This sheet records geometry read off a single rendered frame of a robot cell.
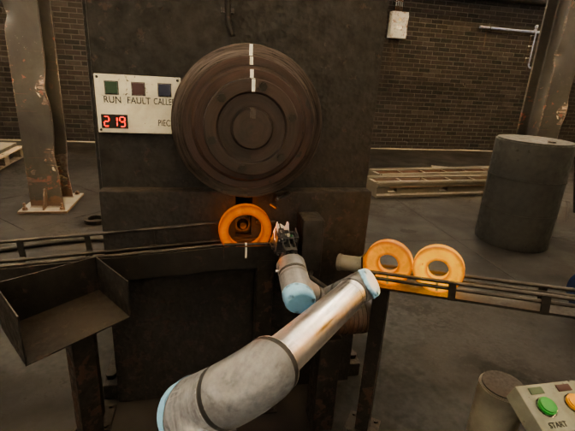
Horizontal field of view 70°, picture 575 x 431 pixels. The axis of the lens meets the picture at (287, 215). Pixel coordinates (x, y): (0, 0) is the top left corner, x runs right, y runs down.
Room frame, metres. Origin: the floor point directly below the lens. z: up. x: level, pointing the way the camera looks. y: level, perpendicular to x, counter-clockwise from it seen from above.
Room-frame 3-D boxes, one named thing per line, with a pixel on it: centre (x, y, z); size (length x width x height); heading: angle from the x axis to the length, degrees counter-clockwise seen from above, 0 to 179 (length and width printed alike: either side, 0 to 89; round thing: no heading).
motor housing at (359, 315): (1.27, -0.21, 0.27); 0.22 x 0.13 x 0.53; 102
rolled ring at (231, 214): (1.34, 0.14, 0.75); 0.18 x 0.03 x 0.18; 103
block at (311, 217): (1.40, -0.08, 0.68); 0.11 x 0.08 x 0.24; 12
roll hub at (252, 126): (1.24, 0.12, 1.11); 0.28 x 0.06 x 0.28; 102
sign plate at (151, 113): (1.37, 0.50, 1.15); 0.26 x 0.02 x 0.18; 102
